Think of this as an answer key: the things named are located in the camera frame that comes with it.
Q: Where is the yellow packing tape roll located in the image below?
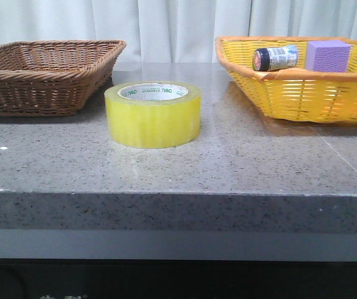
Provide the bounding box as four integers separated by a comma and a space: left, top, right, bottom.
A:
104, 81, 202, 149

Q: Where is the purple foam block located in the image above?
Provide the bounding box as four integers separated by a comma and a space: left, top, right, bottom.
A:
305, 40, 351, 72

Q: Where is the brown wicker basket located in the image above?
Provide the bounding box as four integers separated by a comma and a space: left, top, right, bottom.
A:
0, 40, 126, 116

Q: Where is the small labelled bottle black cap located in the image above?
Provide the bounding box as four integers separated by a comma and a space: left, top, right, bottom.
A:
252, 45, 298, 72

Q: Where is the yellow woven basket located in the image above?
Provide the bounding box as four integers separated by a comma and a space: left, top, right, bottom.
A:
216, 36, 357, 123

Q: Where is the white curtain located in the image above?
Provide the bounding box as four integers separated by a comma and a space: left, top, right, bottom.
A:
0, 1, 357, 63

